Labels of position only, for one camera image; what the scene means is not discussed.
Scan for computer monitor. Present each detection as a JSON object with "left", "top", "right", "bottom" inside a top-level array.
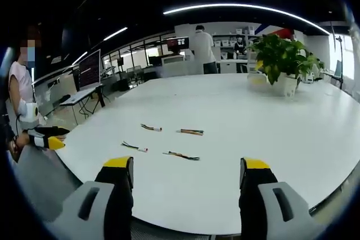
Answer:
[{"left": 78, "top": 49, "right": 102, "bottom": 90}]

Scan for white storage shelf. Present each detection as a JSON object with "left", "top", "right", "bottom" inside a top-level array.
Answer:
[{"left": 212, "top": 26, "right": 261, "bottom": 57}]

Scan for person's left hand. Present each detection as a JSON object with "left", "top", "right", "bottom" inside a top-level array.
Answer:
[{"left": 11, "top": 133, "right": 30, "bottom": 148}]

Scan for straight ceiling light strip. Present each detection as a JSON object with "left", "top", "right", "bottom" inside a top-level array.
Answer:
[{"left": 102, "top": 26, "right": 128, "bottom": 42}]

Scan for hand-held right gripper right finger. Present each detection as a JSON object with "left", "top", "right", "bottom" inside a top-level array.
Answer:
[{"left": 238, "top": 156, "right": 329, "bottom": 240}]

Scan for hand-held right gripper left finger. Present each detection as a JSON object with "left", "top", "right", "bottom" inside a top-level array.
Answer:
[{"left": 46, "top": 155, "right": 134, "bottom": 240}]

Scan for wall display screen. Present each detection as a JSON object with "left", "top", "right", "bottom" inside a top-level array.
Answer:
[{"left": 166, "top": 37, "right": 190, "bottom": 52}]

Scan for green potted plant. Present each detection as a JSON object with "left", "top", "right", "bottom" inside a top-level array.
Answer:
[{"left": 246, "top": 33, "right": 325, "bottom": 98}]

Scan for white-tipped JST connector wires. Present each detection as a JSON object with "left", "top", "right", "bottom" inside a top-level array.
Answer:
[
  {"left": 175, "top": 128, "right": 205, "bottom": 137},
  {"left": 162, "top": 150, "right": 201, "bottom": 161}
]

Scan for black tripod stand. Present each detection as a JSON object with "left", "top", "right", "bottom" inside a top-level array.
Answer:
[{"left": 334, "top": 34, "right": 346, "bottom": 90}]

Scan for person's pink shirt torso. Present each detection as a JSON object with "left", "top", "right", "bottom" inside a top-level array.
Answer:
[{"left": 6, "top": 60, "right": 36, "bottom": 111}]

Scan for white cabinet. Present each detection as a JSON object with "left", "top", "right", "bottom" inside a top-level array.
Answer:
[{"left": 161, "top": 54, "right": 186, "bottom": 78}]

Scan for white side desk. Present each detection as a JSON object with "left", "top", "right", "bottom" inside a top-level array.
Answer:
[{"left": 58, "top": 83, "right": 105, "bottom": 119}]

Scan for red-tipped JST connector wires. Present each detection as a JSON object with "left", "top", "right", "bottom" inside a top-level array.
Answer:
[
  {"left": 121, "top": 141, "right": 149, "bottom": 153},
  {"left": 140, "top": 123, "right": 164, "bottom": 133}
]

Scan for long curved ceiling light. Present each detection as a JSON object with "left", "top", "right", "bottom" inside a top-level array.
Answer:
[{"left": 163, "top": 3, "right": 330, "bottom": 35}]

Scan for white and yellow box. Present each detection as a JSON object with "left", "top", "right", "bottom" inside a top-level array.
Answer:
[{"left": 246, "top": 51, "right": 269, "bottom": 87}]

